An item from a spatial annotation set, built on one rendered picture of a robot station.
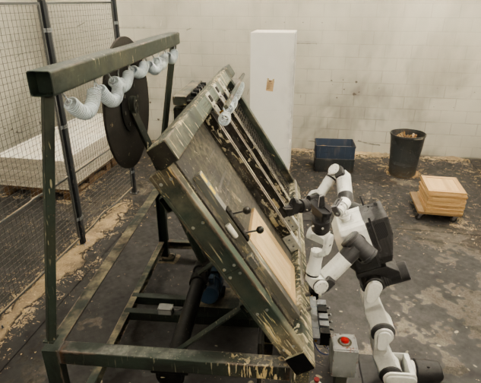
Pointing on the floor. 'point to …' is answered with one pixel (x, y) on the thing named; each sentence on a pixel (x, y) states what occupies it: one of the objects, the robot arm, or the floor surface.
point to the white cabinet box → (273, 85)
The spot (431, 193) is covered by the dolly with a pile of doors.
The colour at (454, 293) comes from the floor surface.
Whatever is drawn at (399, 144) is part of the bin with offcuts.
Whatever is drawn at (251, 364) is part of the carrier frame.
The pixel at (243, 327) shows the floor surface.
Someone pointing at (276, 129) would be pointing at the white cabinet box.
